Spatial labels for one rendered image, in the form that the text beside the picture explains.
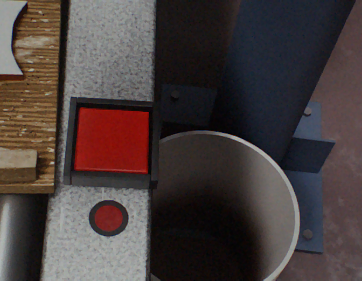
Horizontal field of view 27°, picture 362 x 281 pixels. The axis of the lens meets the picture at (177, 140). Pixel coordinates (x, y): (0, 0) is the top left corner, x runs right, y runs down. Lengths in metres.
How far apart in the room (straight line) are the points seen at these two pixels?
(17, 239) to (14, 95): 0.12
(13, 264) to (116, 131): 0.14
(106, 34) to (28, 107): 0.12
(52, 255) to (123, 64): 0.19
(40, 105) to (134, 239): 0.14
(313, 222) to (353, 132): 0.27
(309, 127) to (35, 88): 1.19
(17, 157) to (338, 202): 1.20
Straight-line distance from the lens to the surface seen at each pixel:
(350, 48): 1.95
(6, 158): 0.58
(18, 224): 0.61
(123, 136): 0.63
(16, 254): 0.60
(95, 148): 0.62
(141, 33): 0.71
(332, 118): 1.82
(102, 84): 0.67
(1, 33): 0.67
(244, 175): 1.37
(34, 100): 0.64
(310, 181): 1.70
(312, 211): 1.67
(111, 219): 0.61
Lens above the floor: 1.47
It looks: 60 degrees down
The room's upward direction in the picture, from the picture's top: 11 degrees clockwise
